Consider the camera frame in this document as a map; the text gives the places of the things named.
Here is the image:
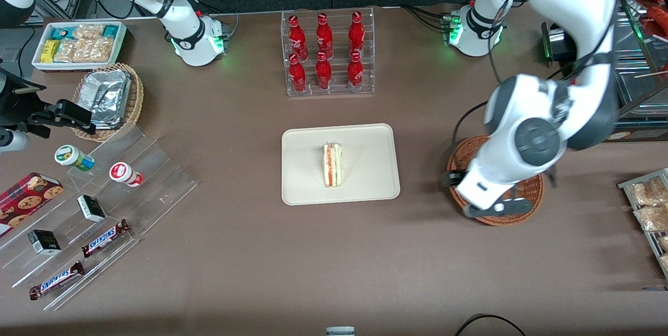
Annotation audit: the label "red lid yoghurt cup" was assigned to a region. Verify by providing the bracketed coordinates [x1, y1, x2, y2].
[109, 162, 145, 188]

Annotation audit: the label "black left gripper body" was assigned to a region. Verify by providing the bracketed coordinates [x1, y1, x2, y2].
[441, 169, 469, 188]

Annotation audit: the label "clear rice cracker bag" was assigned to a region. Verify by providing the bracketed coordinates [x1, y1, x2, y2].
[78, 37, 114, 63]
[54, 39, 85, 63]
[72, 23, 105, 41]

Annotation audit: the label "black looped cable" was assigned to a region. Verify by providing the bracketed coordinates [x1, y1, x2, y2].
[453, 314, 529, 336]

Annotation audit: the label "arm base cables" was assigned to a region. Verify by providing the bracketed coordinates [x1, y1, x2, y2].
[192, 0, 240, 32]
[400, 4, 455, 32]

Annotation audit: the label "green lid yoghurt cup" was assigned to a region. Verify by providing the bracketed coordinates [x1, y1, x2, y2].
[54, 145, 96, 172]

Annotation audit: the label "silver foil packet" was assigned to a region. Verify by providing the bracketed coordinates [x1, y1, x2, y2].
[80, 70, 132, 115]
[90, 109, 127, 130]

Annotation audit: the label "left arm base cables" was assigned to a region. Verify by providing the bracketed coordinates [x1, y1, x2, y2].
[400, 4, 455, 32]

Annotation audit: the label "red cookie box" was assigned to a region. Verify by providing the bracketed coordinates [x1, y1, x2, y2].
[0, 172, 65, 238]

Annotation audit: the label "tray of packaged pastries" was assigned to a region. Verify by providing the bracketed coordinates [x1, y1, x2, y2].
[618, 167, 668, 280]

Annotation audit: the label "small black box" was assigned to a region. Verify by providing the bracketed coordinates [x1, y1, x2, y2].
[27, 229, 62, 256]
[77, 195, 107, 223]

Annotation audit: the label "white rectangular snack tray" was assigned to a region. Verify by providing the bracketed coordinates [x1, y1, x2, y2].
[32, 21, 128, 72]

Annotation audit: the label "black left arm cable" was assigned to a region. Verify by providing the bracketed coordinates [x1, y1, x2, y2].
[452, 0, 616, 143]

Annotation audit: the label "yellow snack pack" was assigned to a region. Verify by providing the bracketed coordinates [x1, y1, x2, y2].
[41, 39, 59, 64]

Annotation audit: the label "cream plastic tray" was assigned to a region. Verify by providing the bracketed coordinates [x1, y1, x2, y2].
[281, 123, 401, 206]

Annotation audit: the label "triangular sandwich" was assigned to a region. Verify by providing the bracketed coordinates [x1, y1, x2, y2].
[322, 141, 344, 189]

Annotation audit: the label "clear acrylic stepped riser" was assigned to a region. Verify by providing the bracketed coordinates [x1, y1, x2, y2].
[0, 182, 140, 312]
[67, 125, 198, 237]

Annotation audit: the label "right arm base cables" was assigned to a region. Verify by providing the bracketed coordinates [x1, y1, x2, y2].
[192, 0, 240, 32]

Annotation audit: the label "red cola bottle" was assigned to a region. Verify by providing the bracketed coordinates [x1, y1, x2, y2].
[347, 51, 365, 92]
[315, 51, 333, 91]
[315, 13, 334, 59]
[348, 10, 365, 57]
[288, 15, 309, 61]
[288, 53, 308, 93]

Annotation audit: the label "light wicker basket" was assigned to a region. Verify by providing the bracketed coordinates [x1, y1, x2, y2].
[72, 63, 145, 143]

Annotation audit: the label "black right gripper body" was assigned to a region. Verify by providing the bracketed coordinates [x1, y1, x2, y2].
[0, 67, 47, 131]

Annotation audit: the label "Snickers chocolate bar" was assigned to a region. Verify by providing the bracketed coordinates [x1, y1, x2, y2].
[29, 260, 86, 302]
[81, 219, 132, 259]

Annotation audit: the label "brown wicker basket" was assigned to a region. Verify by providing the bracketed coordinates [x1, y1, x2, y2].
[446, 135, 545, 227]

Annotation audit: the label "black food warmer appliance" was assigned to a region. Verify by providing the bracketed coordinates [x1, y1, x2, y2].
[540, 0, 668, 142]

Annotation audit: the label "clear acrylic bottle rack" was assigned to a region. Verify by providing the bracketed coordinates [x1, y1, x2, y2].
[281, 6, 375, 98]

